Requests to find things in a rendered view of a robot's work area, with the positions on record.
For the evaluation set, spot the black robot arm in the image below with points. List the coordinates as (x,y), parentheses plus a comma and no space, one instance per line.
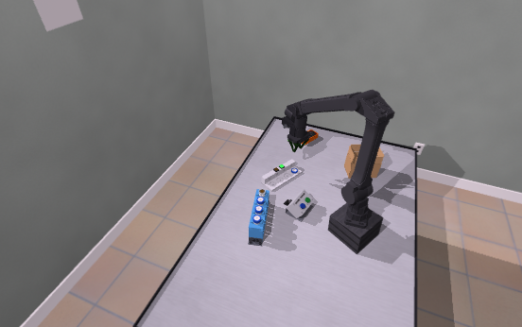
(370,104)

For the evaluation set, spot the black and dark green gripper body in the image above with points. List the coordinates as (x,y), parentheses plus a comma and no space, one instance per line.
(301,135)

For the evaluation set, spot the blue tube rack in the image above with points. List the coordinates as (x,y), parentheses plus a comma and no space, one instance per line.
(257,231)

